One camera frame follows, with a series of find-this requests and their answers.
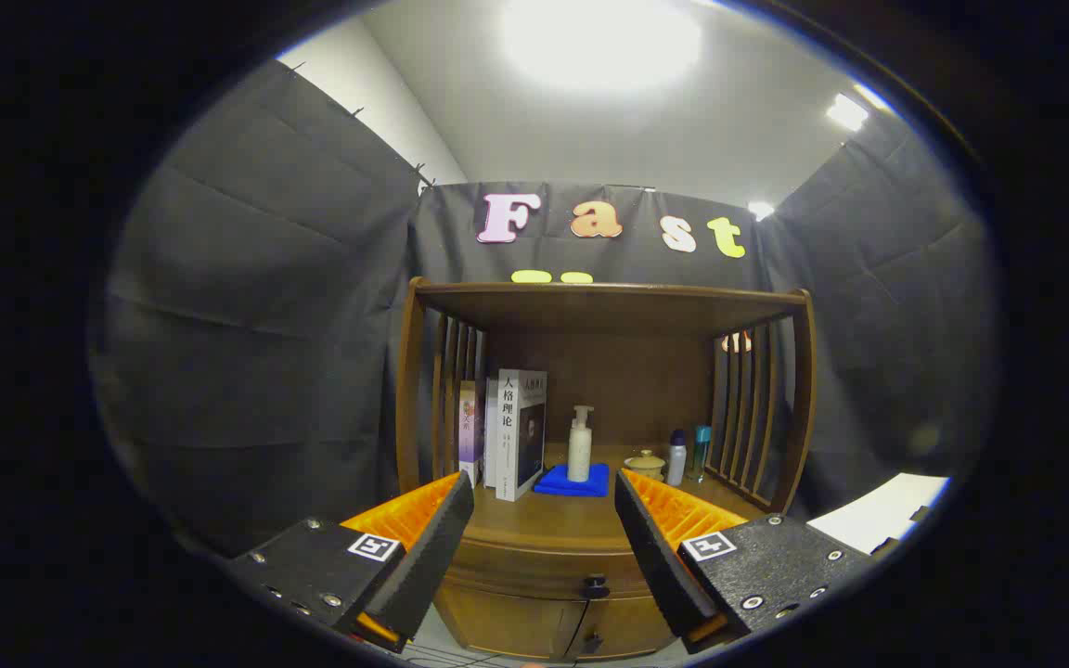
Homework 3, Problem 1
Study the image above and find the folded blue cloth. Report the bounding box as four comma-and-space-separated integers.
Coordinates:
534, 462, 611, 498

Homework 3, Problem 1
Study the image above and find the white grey appliance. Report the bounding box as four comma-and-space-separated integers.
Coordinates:
806, 473, 951, 556

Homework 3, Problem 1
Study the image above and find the brown wooden cabinet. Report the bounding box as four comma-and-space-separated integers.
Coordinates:
395, 276, 817, 662

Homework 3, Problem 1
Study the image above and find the purple book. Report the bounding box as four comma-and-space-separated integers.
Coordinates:
458, 379, 485, 488

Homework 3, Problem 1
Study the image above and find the thick white portrait book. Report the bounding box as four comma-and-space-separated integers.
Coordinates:
496, 368, 548, 503

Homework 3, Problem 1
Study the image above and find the white pump bottle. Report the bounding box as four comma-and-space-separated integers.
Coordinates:
568, 405, 595, 483

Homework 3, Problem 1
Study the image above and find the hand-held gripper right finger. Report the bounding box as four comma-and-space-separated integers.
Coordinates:
614, 468, 874, 655

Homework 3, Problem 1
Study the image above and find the brown wooden countertop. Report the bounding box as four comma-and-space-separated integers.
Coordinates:
460, 443, 763, 550

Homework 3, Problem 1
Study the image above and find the brown wooden drawer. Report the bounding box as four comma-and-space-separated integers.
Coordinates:
446, 538, 656, 599

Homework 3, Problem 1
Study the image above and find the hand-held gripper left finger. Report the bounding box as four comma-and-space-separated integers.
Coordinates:
228, 470, 476, 655

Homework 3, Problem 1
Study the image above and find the large ceiling light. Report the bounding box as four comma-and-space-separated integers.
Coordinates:
497, 0, 704, 94

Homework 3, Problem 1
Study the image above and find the thin white book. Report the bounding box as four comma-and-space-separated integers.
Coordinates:
483, 376, 500, 488

